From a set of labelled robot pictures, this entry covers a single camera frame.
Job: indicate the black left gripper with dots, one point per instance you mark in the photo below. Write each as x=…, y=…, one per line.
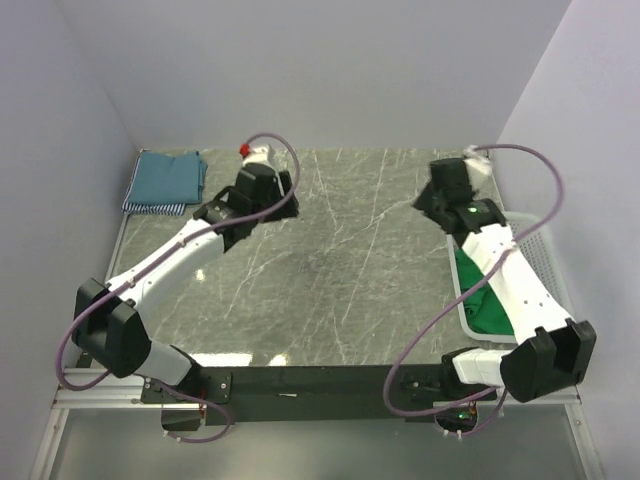
x=290, y=210

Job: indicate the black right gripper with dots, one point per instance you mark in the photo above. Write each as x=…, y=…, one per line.
x=425, y=201

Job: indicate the blue white striped tank top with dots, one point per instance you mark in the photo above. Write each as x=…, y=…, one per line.
x=150, y=207

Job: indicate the teal blue tank top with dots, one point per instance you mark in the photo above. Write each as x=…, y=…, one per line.
x=193, y=168

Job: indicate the green tank top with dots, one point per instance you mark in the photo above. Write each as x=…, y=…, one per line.
x=484, y=312

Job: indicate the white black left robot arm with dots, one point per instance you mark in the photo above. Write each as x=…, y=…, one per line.
x=109, y=317

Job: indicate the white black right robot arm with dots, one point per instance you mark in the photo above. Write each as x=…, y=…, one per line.
x=552, y=350

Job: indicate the white plastic laundry basket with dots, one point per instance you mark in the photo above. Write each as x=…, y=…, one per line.
x=545, y=250

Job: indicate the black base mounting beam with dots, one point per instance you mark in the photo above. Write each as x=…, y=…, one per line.
x=222, y=396

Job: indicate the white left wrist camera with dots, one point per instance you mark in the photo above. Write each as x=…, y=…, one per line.
x=262, y=154

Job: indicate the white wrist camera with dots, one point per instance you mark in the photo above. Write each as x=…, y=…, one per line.
x=262, y=154
x=479, y=166

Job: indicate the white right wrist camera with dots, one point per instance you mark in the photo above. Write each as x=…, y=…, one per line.
x=479, y=166

